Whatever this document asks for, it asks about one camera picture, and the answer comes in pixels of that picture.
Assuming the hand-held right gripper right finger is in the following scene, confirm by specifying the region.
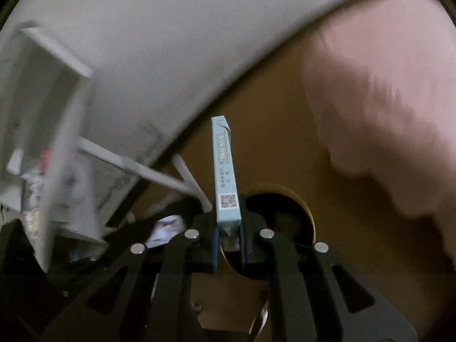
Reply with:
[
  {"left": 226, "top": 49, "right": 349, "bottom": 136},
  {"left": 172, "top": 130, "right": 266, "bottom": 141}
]
[{"left": 239, "top": 194, "right": 418, "bottom": 342}]

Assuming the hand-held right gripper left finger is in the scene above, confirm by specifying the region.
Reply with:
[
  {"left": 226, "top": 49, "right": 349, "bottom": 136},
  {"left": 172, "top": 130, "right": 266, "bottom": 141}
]
[{"left": 42, "top": 211, "right": 219, "bottom": 342}]

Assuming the round brown-rimmed bin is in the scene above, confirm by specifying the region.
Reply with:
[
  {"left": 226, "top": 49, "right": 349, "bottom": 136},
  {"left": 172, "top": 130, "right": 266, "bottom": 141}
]
[{"left": 245, "top": 183, "right": 316, "bottom": 279}]

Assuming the light blue cigarette box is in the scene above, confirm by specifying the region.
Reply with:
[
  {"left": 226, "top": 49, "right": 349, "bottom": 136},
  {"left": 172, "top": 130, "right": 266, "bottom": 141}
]
[{"left": 210, "top": 115, "right": 244, "bottom": 254}]

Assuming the crumpled blue white wrapper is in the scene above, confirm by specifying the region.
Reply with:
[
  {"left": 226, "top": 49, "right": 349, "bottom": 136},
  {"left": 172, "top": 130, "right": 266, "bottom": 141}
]
[{"left": 145, "top": 214, "right": 186, "bottom": 250}]

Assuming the white metal rack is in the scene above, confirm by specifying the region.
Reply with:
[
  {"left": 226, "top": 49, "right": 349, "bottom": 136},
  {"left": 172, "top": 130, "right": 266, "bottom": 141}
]
[{"left": 0, "top": 24, "right": 214, "bottom": 275}]

